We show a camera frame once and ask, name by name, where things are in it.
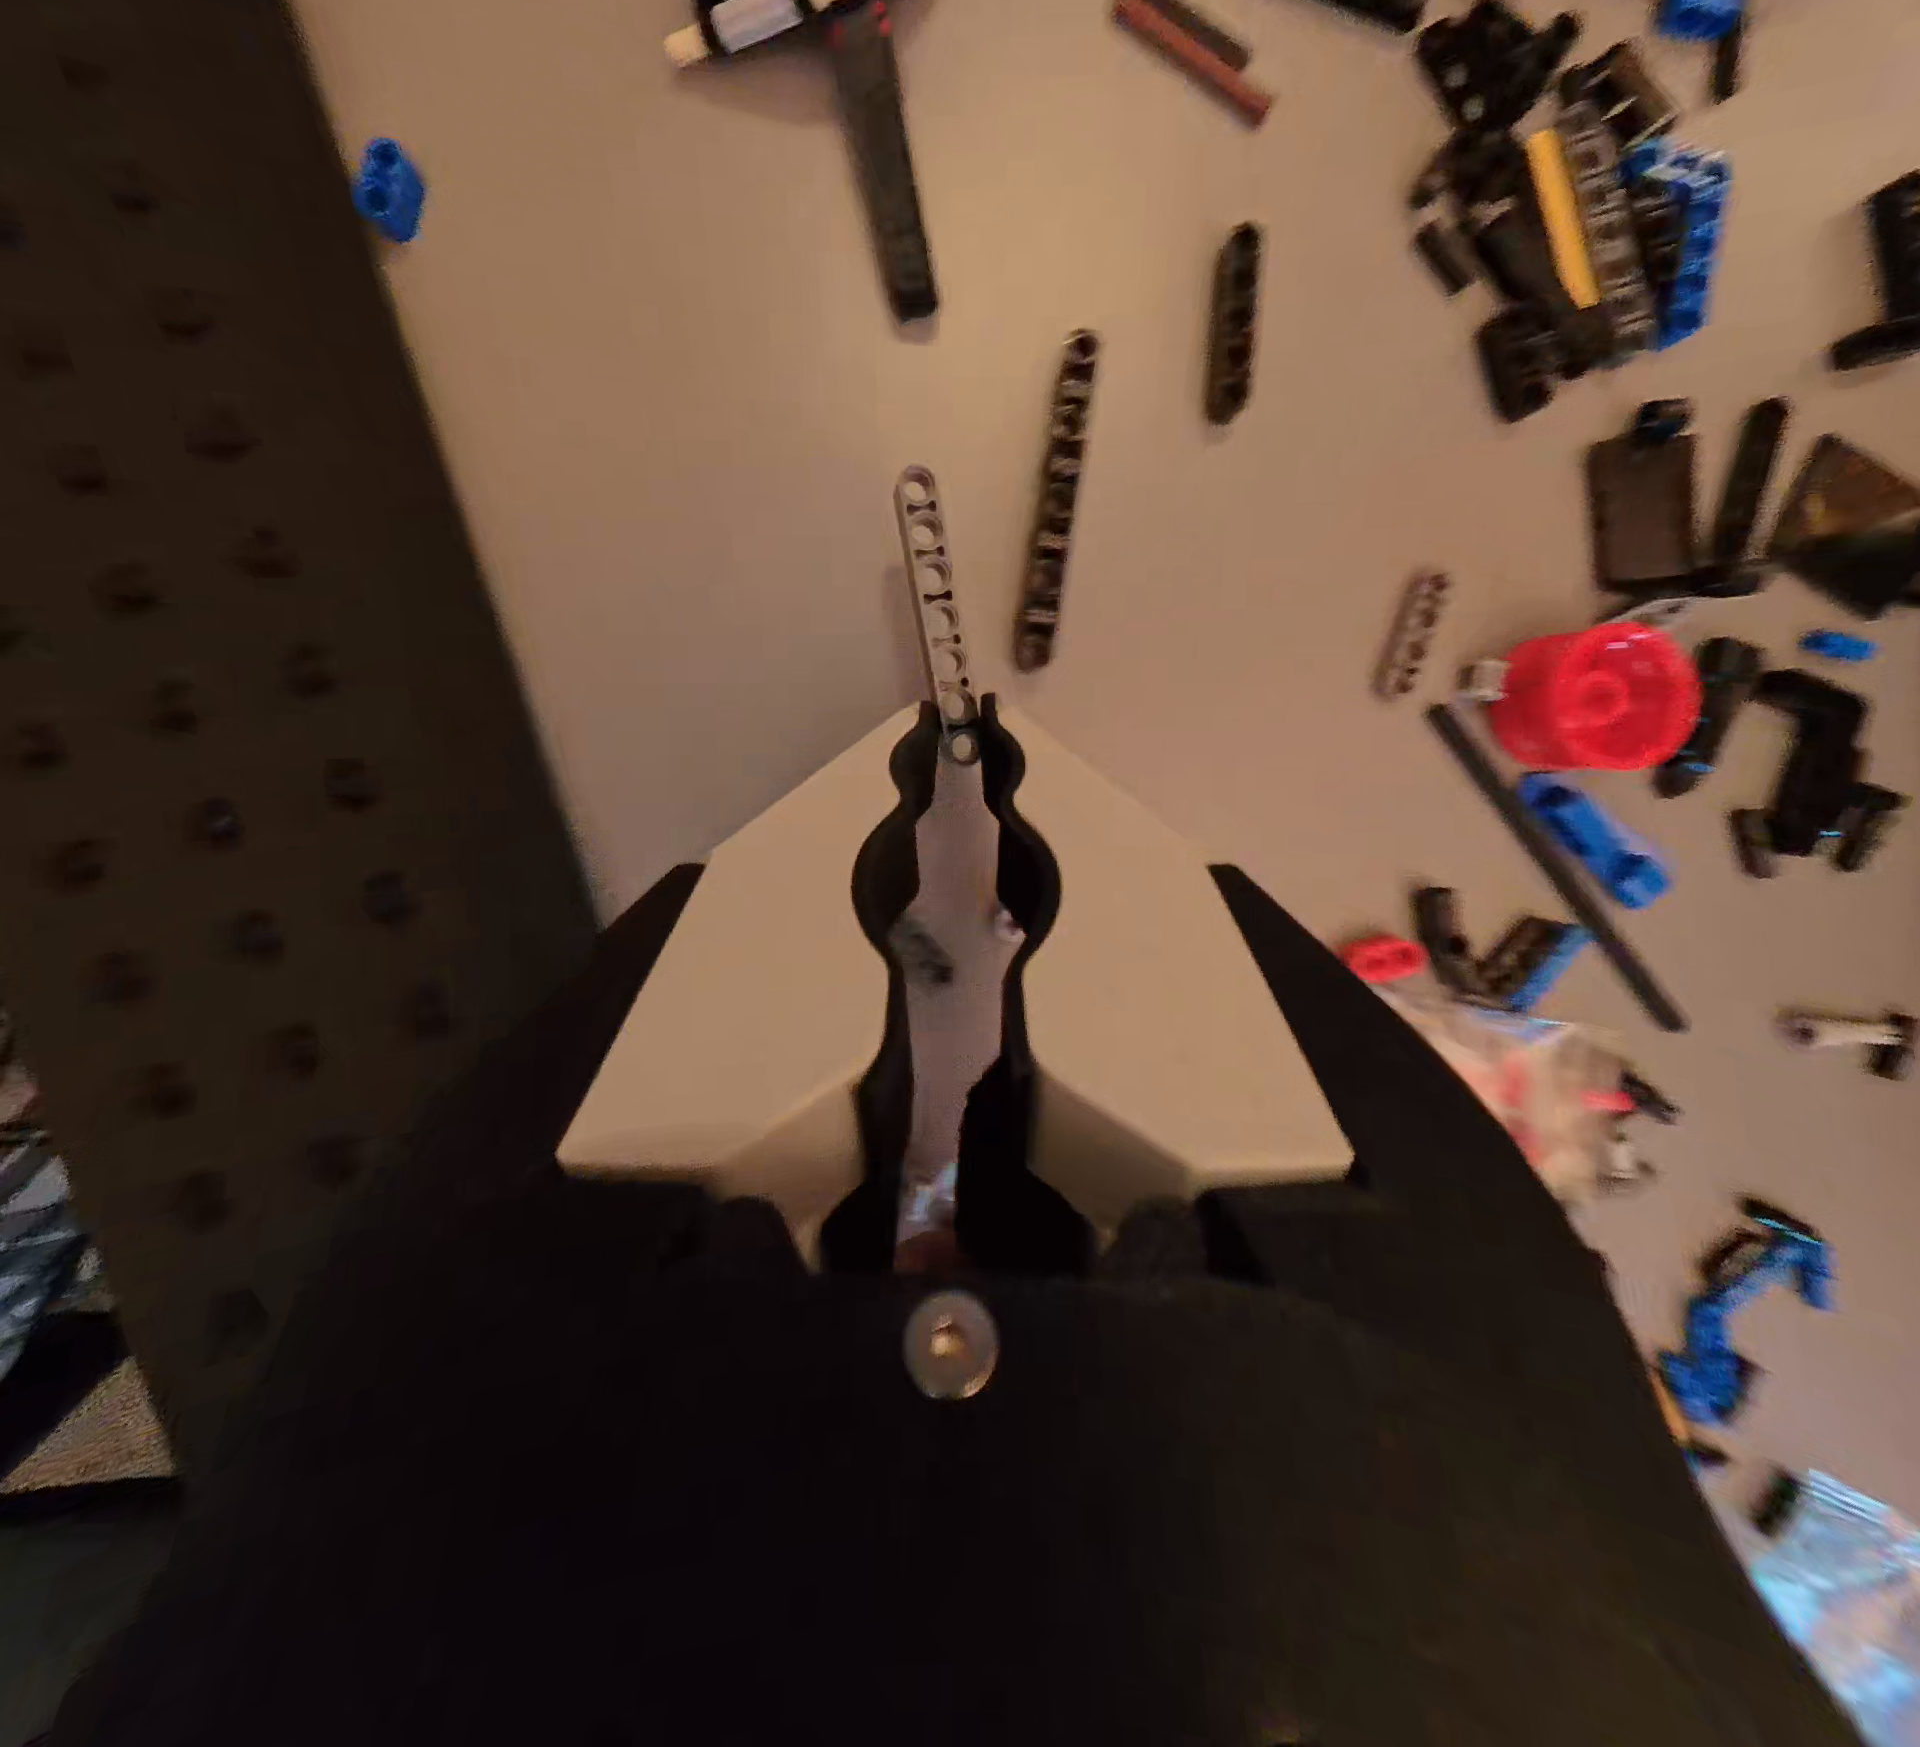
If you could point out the grey thin toy beam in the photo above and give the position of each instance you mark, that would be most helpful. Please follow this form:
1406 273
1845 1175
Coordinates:
937 607

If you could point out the blue axle connector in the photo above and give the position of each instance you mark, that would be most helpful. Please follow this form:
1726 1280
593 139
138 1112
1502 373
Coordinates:
1702 1

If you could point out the small blue connector brick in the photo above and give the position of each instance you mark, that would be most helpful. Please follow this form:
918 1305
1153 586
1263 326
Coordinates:
388 187

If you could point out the black panel with tab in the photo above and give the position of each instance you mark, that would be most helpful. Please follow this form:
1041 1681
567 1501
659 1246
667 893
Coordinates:
1644 510

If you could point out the short black toy beam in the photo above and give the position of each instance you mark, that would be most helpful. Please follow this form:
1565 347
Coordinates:
1233 324

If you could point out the red toy wheel hub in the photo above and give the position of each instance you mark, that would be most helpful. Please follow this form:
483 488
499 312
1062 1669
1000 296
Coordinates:
1597 697

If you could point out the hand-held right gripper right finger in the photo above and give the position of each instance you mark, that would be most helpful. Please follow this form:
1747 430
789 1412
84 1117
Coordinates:
1185 1028

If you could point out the clear plastic parts bag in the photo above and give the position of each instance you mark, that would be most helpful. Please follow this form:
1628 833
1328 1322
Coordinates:
1830 1582
1529 1086

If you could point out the short grey toy beam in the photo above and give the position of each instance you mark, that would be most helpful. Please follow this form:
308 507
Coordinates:
1410 638

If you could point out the short black oval beam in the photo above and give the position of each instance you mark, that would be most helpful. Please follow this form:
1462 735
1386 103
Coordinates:
1747 479

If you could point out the black toy brick assembly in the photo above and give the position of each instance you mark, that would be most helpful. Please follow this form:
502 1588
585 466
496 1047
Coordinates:
877 127

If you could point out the white and black connector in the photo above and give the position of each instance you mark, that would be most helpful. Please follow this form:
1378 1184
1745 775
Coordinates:
1845 1035

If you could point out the black square toy panel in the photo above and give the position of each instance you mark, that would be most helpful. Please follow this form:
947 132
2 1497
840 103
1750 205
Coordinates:
1843 525

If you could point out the yellow toy axle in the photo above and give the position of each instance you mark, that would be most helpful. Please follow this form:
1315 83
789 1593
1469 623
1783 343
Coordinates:
1561 216

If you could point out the black and blue pin cluster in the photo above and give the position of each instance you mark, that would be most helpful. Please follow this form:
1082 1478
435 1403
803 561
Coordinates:
1501 951

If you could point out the blue straight toy beam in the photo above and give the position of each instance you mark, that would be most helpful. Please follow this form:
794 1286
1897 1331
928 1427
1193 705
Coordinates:
1591 839

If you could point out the long dark toy axle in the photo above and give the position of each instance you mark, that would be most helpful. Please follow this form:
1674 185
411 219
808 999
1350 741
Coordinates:
1552 861

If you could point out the black dimpled mat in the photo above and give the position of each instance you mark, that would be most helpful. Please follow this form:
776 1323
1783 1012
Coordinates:
226 576

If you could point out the blue and black brick cluster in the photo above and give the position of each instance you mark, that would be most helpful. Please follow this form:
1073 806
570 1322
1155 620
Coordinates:
1726 1329

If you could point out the blue angled toy beam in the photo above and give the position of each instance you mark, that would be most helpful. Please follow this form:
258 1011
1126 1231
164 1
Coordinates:
1687 248

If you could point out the black angled toy beam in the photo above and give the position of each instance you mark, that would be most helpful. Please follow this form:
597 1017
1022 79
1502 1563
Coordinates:
1889 277

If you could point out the pile of black toy beams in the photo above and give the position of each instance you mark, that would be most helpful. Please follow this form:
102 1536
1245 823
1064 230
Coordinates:
1501 277

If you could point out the small red connector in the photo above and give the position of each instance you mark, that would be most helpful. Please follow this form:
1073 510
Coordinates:
1380 957

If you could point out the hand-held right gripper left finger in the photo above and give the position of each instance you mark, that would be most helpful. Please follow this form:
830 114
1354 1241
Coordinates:
721 1028

